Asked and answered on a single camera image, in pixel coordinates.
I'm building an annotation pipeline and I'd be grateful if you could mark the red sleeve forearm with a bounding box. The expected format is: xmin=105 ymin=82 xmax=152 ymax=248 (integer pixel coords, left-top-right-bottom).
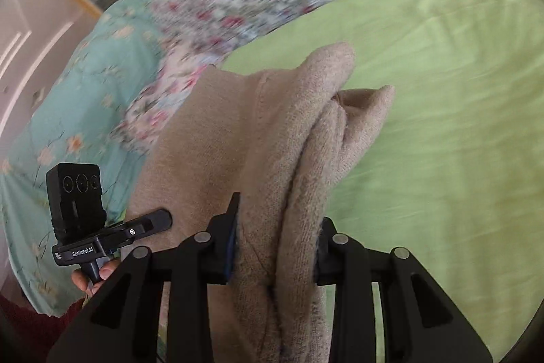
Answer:
xmin=1 ymin=296 xmax=85 ymax=362

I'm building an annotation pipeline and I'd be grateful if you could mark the beige knit sweater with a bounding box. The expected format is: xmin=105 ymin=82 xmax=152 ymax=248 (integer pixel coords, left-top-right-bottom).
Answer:
xmin=126 ymin=43 xmax=395 ymax=362

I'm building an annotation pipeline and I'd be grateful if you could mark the person's left hand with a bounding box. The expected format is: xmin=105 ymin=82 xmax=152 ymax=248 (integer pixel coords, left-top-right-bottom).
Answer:
xmin=71 ymin=256 xmax=123 ymax=298

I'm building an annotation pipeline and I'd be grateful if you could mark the black camera box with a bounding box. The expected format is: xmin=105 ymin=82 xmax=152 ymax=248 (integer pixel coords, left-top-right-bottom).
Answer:
xmin=46 ymin=163 xmax=107 ymax=245

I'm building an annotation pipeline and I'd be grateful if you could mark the teal floral pillow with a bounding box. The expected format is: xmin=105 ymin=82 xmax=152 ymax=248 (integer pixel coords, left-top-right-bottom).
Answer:
xmin=1 ymin=0 xmax=162 ymax=316

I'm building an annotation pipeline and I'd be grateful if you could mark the light green bed sheet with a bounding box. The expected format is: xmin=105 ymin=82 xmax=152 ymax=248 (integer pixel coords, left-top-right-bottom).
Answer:
xmin=224 ymin=0 xmax=543 ymax=361

